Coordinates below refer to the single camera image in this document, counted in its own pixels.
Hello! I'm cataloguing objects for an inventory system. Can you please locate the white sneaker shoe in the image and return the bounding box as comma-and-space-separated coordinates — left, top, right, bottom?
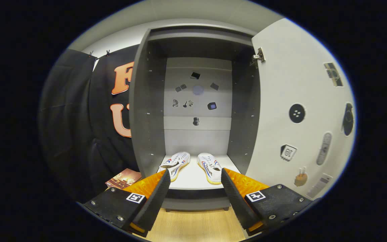
158, 151, 191, 182
197, 153, 222, 185

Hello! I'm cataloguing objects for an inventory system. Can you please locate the beige shoe cabinet door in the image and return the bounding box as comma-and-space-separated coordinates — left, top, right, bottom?
246, 18, 356, 200

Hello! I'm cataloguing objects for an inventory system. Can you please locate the brown book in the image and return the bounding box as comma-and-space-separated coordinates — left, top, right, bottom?
105, 168, 142, 189

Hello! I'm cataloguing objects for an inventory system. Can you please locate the metal door hinge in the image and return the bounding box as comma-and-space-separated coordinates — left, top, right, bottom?
250, 47, 266, 66

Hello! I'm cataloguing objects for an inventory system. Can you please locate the dark grey shoe cabinet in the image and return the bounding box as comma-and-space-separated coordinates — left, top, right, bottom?
129, 24, 261, 212

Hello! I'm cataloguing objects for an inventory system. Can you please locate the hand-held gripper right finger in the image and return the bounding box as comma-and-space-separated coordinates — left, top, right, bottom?
221, 168, 316, 236

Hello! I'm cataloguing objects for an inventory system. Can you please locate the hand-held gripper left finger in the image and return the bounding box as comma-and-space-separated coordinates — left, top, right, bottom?
83, 169, 171, 237

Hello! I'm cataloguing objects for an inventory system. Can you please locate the black backdrop cloth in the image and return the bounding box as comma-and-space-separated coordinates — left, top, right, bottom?
39, 44, 140, 202

